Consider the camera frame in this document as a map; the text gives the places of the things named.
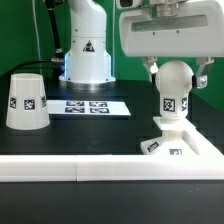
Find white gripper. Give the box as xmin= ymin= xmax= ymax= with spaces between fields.
xmin=119 ymin=0 xmax=224 ymax=89

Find white lamp bulb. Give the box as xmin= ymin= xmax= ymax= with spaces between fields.
xmin=155 ymin=60 xmax=193 ymax=119

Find white lamp base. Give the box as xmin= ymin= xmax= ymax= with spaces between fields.
xmin=140 ymin=117 xmax=196 ymax=157

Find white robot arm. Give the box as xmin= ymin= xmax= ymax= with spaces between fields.
xmin=60 ymin=0 xmax=224 ymax=85

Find white lamp shade cone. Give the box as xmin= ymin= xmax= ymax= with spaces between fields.
xmin=6 ymin=73 xmax=50 ymax=130

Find white marker sheet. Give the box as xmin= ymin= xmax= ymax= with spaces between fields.
xmin=47 ymin=100 xmax=130 ymax=116

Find white L-shaped fence wall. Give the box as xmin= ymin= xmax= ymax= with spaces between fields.
xmin=0 ymin=129 xmax=224 ymax=182

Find black cable hose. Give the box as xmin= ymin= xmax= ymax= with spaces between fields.
xmin=6 ymin=0 xmax=67 ymax=79

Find thin white cable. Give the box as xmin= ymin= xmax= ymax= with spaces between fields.
xmin=31 ymin=0 xmax=42 ymax=62

